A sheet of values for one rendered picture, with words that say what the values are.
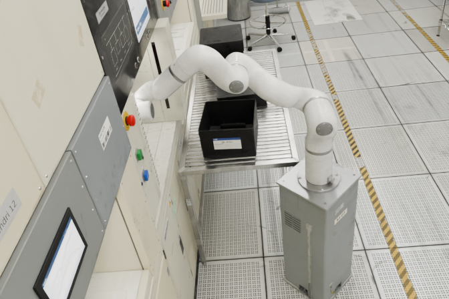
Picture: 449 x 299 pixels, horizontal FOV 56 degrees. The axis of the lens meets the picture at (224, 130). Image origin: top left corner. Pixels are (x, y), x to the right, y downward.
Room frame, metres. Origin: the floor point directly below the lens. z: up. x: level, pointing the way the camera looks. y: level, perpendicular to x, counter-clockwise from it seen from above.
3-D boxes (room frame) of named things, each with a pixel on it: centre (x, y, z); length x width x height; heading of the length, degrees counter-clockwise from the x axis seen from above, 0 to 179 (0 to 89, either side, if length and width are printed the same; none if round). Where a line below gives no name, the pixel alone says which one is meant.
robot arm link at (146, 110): (1.49, 0.34, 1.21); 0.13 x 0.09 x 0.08; 84
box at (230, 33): (2.65, -0.07, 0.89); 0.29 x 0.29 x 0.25; 86
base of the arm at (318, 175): (1.41, -0.39, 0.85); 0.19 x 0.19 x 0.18
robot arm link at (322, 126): (1.37, -0.39, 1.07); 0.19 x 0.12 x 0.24; 174
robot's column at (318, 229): (1.41, -0.39, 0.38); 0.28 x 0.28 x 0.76; 39
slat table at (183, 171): (2.22, -0.10, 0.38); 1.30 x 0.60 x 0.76; 174
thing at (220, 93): (2.22, -0.14, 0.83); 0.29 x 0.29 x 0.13; 86
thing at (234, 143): (1.79, -0.03, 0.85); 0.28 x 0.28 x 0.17; 79
